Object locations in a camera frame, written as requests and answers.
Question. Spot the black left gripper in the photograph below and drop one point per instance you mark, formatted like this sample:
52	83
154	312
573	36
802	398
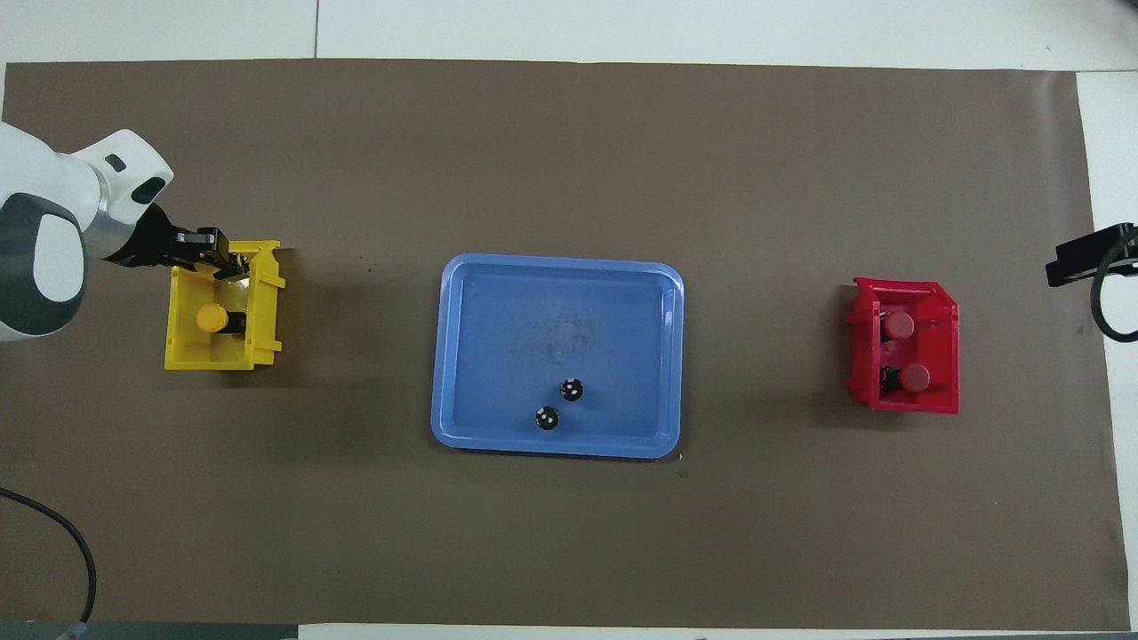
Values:
156	244

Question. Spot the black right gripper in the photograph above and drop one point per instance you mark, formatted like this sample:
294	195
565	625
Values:
1116	247

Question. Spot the yellow push button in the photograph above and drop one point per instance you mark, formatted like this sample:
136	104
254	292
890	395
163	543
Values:
212	317
242	274

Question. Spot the red push button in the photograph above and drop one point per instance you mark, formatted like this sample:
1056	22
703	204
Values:
898	324
913	378

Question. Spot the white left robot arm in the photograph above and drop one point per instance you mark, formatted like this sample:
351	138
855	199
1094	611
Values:
44	231

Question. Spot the yellow plastic bin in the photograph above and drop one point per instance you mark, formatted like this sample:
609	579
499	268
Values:
191	347

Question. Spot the red plastic bin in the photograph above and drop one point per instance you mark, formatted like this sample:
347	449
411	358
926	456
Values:
942	356

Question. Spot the blue plastic tray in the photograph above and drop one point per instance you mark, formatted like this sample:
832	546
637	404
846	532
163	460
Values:
533	311

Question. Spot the black cylindrical capacitor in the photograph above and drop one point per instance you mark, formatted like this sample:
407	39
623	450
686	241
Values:
572	389
547	418

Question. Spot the brown table mat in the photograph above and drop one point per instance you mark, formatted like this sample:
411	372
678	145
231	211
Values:
569	133

